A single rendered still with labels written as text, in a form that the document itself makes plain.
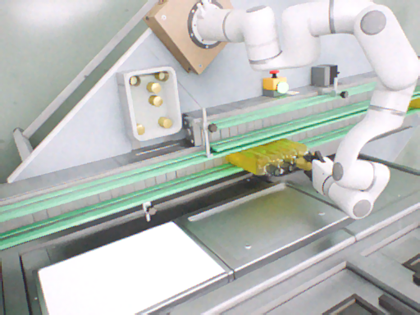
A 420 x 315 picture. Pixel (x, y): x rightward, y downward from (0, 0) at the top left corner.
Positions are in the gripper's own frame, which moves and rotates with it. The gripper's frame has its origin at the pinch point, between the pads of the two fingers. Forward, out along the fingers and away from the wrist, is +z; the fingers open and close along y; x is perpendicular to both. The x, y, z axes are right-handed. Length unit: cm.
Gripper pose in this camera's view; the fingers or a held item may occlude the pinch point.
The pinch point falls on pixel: (309, 165)
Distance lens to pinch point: 123.0
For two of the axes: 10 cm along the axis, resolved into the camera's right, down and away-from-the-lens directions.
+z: -2.2, -3.7, 9.0
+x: -9.6, 2.2, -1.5
